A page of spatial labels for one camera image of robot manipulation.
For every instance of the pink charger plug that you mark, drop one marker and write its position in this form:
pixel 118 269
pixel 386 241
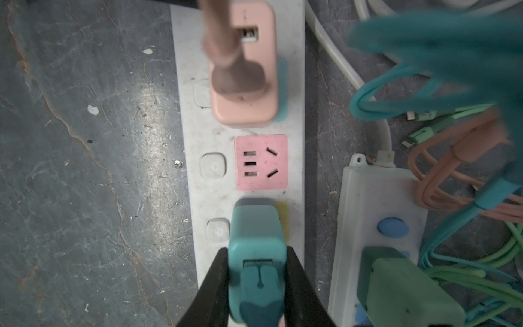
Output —
pixel 240 43

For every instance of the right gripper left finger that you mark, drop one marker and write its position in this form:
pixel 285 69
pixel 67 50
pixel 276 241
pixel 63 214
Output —
pixel 211 307

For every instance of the small white power strip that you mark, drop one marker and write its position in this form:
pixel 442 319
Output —
pixel 377 208

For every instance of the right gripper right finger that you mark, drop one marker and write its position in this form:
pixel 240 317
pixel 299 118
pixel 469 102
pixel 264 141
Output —
pixel 302 306

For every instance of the green charger plug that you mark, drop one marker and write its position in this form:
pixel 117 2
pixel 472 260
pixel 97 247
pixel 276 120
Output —
pixel 393 291

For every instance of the large white power strip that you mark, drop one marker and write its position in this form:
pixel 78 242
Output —
pixel 227 164

